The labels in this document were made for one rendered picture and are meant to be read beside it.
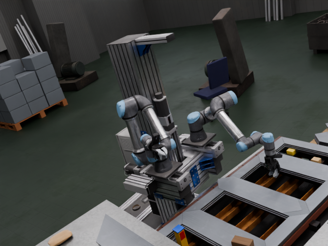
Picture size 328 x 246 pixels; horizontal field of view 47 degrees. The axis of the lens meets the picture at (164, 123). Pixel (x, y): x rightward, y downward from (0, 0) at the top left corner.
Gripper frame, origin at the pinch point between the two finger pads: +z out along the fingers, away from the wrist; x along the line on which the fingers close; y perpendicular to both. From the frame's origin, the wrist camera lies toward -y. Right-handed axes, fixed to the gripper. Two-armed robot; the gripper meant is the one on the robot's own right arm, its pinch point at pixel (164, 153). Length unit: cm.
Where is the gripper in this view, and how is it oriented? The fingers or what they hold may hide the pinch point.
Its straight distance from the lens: 232.8
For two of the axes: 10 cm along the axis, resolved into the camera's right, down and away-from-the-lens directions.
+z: 4.1, 2.8, -8.7
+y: 1.4, 9.2, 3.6
